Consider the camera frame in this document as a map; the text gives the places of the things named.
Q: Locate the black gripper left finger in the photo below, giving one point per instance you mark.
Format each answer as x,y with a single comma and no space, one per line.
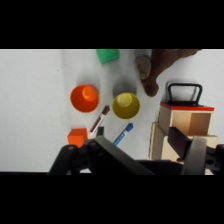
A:
100,156

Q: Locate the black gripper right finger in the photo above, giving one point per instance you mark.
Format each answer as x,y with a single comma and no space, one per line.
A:
196,156

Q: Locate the orange cube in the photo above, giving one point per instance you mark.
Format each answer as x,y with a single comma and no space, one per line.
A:
76,137

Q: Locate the orange plastic cup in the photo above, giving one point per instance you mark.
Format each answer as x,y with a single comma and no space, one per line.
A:
83,100

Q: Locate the blue marker pen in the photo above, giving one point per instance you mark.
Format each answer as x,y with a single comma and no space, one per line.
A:
123,134

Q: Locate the brown plush toy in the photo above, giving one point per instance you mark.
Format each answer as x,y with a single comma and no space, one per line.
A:
156,66

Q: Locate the green block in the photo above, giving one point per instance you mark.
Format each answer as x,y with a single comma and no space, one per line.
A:
107,55

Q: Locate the yellow plastic cup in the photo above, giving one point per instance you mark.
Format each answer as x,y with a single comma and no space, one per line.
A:
126,106

